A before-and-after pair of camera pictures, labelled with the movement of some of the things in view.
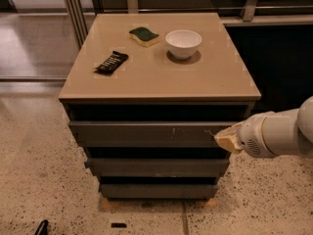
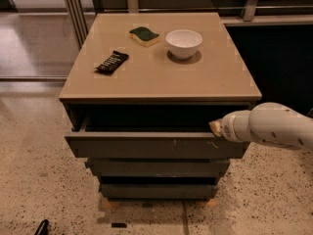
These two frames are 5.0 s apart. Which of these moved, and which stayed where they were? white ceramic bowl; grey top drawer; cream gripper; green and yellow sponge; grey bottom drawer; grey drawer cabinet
Moved: grey top drawer; cream gripper
Stayed: grey bottom drawer; green and yellow sponge; grey drawer cabinet; white ceramic bowl
